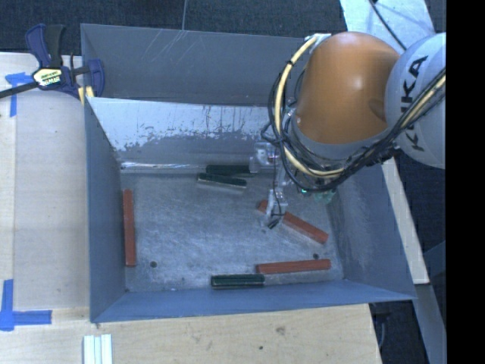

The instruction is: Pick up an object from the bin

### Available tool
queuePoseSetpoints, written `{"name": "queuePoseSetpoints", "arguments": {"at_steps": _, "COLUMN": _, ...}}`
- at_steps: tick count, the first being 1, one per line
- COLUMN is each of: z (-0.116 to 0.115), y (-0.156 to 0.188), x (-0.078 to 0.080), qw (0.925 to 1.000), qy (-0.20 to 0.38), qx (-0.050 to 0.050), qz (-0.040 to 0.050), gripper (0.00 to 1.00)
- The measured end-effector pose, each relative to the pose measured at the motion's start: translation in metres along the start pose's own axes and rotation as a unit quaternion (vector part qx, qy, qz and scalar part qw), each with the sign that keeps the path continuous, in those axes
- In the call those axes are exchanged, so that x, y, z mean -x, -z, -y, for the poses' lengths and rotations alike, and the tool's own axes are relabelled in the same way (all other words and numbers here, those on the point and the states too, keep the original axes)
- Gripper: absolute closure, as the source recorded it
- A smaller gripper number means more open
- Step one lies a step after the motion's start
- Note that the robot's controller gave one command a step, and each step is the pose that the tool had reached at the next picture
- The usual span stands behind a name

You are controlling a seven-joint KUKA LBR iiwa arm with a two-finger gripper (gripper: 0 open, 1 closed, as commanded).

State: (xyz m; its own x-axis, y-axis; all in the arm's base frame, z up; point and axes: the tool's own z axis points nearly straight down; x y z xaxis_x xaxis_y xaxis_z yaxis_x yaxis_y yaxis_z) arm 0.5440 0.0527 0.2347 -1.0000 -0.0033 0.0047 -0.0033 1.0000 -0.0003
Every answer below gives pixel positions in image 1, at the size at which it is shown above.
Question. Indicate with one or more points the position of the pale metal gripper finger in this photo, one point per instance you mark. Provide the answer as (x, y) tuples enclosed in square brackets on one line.
[(281, 204), (270, 207)]

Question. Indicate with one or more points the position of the grey metal bin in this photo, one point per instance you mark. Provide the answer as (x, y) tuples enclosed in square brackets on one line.
[(212, 226)]

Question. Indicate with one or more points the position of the red-brown flat block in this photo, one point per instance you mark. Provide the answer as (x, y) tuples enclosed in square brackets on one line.
[(293, 266), (129, 230), (303, 228)]

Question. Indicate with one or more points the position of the dark green flat block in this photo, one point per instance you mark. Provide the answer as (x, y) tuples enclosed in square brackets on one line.
[(221, 181), (238, 281)]

